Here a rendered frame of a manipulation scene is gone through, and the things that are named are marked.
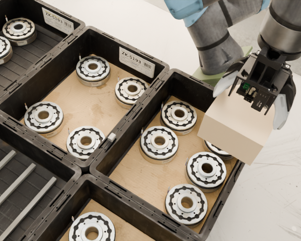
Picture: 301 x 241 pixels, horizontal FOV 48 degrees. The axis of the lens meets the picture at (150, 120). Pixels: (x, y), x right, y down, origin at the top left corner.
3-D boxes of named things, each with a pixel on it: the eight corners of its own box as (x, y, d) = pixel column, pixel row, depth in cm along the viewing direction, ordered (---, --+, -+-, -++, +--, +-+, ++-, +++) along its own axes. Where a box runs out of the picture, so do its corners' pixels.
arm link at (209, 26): (192, 39, 119) (175, 5, 113) (228, 21, 116) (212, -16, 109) (196, 51, 108) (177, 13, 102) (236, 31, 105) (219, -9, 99)
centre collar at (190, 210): (184, 189, 83) (184, 188, 83) (200, 202, 82) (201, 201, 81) (172, 204, 81) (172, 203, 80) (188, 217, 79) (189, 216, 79)
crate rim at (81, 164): (88, 29, 107) (88, 23, 105) (171, 71, 99) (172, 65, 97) (-10, 114, 85) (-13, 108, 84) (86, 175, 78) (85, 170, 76)
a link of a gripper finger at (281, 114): (269, 145, 64) (257, 107, 59) (280, 124, 67) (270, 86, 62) (285, 147, 62) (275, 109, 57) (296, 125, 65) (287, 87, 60)
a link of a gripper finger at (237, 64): (217, 71, 64) (253, 54, 57) (220, 66, 65) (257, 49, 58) (231, 90, 66) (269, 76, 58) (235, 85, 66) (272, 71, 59)
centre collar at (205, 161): (200, 157, 89) (201, 156, 88) (218, 165, 88) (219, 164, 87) (194, 172, 86) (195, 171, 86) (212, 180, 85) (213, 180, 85)
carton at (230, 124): (230, 87, 78) (239, 64, 72) (278, 113, 75) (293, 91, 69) (197, 135, 70) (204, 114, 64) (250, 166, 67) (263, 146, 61)
